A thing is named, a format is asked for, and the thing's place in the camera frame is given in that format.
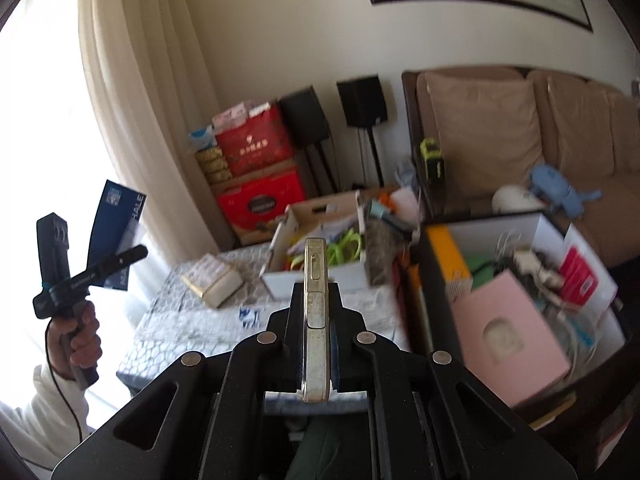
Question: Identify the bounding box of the blue paper card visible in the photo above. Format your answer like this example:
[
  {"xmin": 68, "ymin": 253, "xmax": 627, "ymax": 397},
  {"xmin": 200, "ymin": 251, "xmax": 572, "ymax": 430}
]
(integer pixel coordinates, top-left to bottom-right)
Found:
[{"xmin": 87, "ymin": 180, "xmax": 146, "ymax": 266}]

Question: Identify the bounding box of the gold smartphone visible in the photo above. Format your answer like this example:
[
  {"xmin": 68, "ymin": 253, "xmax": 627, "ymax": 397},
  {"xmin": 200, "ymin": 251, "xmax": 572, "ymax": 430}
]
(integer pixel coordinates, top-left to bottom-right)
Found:
[{"xmin": 302, "ymin": 237, "xmax": 331, "ymax": 403}]

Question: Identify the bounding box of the green rope bundle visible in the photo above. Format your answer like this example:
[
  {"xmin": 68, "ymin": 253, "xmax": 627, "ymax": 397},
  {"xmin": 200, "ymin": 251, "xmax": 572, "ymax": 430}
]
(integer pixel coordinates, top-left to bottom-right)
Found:
[{"xmin": 284, "ymin": 227, "xmax": 366, "ymax": 269}]

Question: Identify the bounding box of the person's left hand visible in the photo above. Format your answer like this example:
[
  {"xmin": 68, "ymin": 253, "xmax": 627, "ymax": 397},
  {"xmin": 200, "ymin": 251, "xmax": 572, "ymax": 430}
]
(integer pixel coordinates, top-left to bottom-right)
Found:
[{"xmin": 47, "ymin": 300, "xmax": 102, "ymax": 380}]

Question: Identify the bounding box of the pink box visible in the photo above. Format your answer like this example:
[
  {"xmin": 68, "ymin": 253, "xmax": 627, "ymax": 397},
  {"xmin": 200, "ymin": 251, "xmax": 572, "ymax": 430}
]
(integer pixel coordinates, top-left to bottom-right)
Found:
[{"xmin": 451, "ymin": 271, "xmax": 570, "ymax": 408}]

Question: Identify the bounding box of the cream small packet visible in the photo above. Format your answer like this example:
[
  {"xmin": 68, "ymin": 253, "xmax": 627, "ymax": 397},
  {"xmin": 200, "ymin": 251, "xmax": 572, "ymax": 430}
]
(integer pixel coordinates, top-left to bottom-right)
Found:
[{"xmin": 181, "ymin": 254, "xmax": 244, "ymax": 309}]

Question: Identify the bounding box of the orange flat box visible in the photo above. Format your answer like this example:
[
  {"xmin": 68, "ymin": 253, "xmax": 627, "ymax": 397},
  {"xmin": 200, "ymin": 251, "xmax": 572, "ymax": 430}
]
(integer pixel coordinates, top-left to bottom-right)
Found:
[{"xmin": 425, "ymin": 226, "xmax": 473, "ymax": 294}]

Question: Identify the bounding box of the white storage box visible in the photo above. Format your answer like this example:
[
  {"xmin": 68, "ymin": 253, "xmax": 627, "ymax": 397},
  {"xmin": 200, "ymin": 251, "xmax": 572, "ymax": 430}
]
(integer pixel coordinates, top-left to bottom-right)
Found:
[{"xmin": 414, "ymin": 212, "xmax": 628, "ymax": 408}]

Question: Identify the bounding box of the gold tea boxes stack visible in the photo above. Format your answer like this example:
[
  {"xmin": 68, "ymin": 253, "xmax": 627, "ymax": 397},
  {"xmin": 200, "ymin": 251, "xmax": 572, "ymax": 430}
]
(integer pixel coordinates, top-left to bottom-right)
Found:
[{"xmin": 195, "ymin": 146, "xmax": 232, "ymax": 184}]

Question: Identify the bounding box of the lower red gift box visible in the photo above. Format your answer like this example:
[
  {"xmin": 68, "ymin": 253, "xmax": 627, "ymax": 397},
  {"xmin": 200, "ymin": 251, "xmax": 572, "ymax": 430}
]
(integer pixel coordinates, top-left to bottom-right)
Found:
[{"xmin": 217, "ymin": 169, "xmax": 306, "ymax": 231}]

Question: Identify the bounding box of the white cardboard tray box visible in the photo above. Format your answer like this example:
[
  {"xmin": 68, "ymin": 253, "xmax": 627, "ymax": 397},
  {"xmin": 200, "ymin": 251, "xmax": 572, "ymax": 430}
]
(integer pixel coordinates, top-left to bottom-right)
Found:
[{"xmin": 260, "ymin": 191, "xmax": 370, "ymax": 300}]

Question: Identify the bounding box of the brown cardboard box behind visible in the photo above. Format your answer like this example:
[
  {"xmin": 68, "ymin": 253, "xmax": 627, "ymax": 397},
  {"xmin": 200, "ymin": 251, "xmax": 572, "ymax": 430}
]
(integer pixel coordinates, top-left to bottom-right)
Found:
[{"xmin": 319, "ymin": 186, "xmax": 421, "ymax": 241}]

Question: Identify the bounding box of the beige curtain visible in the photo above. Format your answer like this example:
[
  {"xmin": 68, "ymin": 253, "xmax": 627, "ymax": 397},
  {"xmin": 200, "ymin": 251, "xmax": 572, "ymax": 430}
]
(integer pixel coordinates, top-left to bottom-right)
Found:
[{"xmin": 78, "ymin": 0, "xmax": 235, "ymax": 264}]

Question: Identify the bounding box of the white massager device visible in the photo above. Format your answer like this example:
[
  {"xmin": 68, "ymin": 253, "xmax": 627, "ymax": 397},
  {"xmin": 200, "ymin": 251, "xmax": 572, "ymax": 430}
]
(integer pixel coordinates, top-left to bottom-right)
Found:
[{"xmin": 491, "ymin": 185, "xmax": 547, "ymax": 214}]

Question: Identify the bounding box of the upper red gift bag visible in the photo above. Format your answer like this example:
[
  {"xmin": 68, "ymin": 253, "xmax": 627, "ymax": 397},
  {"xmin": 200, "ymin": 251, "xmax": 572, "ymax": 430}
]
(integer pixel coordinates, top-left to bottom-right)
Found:
[{"xmin": 216, "ymin": 104, "xmax": 294, "ymax": 177}]

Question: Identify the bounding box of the green black portable radio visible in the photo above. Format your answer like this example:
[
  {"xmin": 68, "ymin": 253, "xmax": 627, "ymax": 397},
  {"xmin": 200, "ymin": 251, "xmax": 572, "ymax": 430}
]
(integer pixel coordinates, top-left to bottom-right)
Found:
[{"xmin": 420, "ymin": 138, "xmax": 446, "ymax": 191}]

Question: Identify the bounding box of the blue handheld fan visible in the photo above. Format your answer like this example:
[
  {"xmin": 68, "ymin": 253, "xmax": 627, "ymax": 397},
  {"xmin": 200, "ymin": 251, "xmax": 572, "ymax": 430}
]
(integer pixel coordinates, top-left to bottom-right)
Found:
[{"xmin": 529, "ymin": 164, "xmax": 602, "ymax": 220}]

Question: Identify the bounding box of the left black speaker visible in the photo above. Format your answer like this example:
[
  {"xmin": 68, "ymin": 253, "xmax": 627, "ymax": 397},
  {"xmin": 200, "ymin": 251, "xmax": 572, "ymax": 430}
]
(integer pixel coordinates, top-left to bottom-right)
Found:
[{"xmin": 278, "ymin": 87, "xmax": 331, "ymax": 150}]

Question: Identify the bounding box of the black speaker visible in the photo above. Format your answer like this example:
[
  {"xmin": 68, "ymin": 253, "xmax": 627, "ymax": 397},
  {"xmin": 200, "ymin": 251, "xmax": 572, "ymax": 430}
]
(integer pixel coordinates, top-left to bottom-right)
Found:
[
  {"xmin": 278, "ymin": 87, "xmax": 331, "ymax": 150},
  {"xmin": 336, "ymin": 75, "xmax": 388, "ymax": 129}
]

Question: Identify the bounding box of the brown wooden sofa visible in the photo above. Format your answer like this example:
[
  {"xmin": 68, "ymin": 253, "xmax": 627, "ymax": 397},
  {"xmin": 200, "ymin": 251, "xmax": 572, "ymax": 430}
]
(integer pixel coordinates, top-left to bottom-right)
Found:
[{"xmin": 401, "ymin": 65, "xmax": 639, "ymax": 268}]

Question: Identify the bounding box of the left beige cushion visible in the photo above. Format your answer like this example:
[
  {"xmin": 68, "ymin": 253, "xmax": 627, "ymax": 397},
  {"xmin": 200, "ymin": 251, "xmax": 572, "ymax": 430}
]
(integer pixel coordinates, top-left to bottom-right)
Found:
[{"xmin": 420, "ymin": 73, "xmax": 544, "ymax": 198}]

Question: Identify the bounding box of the beige cushion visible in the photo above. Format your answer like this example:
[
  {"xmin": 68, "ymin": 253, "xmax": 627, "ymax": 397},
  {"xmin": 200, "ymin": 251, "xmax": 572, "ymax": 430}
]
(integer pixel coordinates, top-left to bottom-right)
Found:
[
  {"xmin": 420, "ymin": 73, "xmax": 544, "ymax": 198},
  {"xmin": 527, "ymin": 70, "xmax": 639, "ymax": 214}
]

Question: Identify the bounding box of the right beige cushion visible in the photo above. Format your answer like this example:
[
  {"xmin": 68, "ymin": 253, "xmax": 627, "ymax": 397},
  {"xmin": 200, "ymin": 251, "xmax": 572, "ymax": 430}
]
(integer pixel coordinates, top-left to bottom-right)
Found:
[{"xmin": 527, "ymin": 70, "xmax": 639, "ymax": 214}]

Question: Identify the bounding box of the right black speaker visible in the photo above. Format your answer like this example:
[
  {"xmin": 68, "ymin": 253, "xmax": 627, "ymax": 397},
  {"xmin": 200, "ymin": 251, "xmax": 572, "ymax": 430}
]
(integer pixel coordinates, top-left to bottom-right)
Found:
[{"xmin": 336, "ymin": 75, "xmax": 388, "ymax": 129}]

